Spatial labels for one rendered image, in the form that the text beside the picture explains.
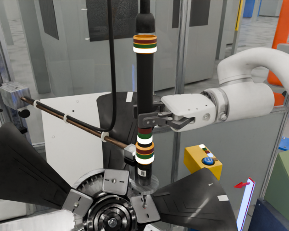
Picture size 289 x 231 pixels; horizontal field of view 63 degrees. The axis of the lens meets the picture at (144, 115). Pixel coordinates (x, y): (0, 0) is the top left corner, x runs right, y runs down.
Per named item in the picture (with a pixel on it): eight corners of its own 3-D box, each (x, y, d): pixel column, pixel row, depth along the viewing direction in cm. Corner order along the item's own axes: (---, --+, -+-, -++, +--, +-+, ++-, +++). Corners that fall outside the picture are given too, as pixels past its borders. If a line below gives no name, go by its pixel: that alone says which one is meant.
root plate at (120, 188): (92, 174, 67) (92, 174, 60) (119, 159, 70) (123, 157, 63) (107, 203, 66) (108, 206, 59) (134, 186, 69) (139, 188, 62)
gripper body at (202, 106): (220, 130, 53) (174, 138, 50) (197, 111, 62) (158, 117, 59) (225, 100, 50) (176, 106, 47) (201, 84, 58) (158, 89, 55)
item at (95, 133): (20, 101, 87) (19, 97, 87) (24, 99, 88) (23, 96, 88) (131, 154, 58) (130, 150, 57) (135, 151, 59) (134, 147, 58)
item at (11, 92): (2, 104, 93) (-4, 84, 89) (20, 99, 98) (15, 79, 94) (15, 112, 87) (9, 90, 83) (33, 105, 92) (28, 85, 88)
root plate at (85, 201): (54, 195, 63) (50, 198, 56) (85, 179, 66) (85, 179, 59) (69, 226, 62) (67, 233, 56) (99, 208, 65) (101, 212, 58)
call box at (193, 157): (182, 165, 114) (184, 146, 109) (201, 161, 117) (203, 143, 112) (199, 188, 101) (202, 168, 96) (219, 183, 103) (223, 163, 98)
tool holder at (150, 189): (119, 183, 61) (117, 152, 56) (136, 169, 66) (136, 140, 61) (147, 200, 56) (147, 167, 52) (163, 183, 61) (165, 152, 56)
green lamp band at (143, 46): (128, 46, 44) (128, 42, 44) (142, 43, 47) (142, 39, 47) (147, 49, 42) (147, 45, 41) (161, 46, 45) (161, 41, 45)
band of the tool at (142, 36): (129, 52, 45) (128, 36, 43) (143, 48, 48) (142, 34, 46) (147, 55, 42) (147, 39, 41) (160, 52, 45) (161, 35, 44)
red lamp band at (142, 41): (128, 42, 44) (128, 38, 43) (142, 39, 47) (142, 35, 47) (147, 45, 41) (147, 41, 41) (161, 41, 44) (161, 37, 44)
